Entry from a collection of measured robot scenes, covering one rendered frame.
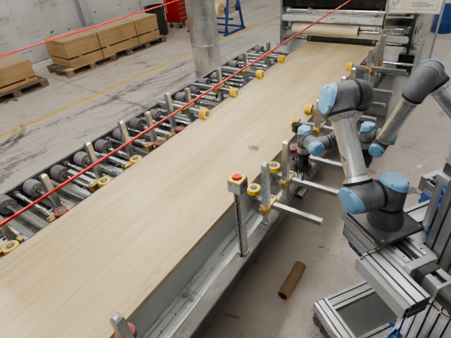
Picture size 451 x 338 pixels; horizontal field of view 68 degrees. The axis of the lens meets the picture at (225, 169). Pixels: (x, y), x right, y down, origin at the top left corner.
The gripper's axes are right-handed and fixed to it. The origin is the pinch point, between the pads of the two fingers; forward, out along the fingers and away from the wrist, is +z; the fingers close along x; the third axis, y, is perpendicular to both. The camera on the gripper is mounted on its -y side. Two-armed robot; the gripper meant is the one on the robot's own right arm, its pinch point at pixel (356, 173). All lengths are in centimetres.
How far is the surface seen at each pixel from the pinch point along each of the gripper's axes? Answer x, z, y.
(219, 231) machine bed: -75, 11, -54
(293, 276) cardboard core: -38, 75, -23
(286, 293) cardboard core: -53, 75, -21
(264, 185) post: -56, -18, -34
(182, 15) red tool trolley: 564, 52, -626
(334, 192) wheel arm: -26.5, -1.9, -4.6
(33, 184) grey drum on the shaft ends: -110, -3, -182
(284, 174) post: -30.8, -8.4, -34.0
